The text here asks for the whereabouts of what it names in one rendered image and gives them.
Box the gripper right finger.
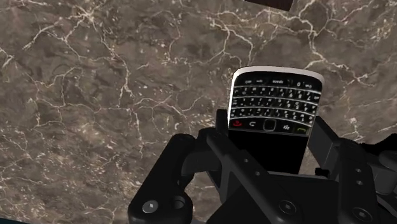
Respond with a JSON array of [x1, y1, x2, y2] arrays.
[[306, 116, 397, 224]]

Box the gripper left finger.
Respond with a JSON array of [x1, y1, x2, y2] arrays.
[[127, 108, 304, 224]]

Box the black keypad phone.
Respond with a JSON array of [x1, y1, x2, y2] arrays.
[[227, 66, 326, 175]]

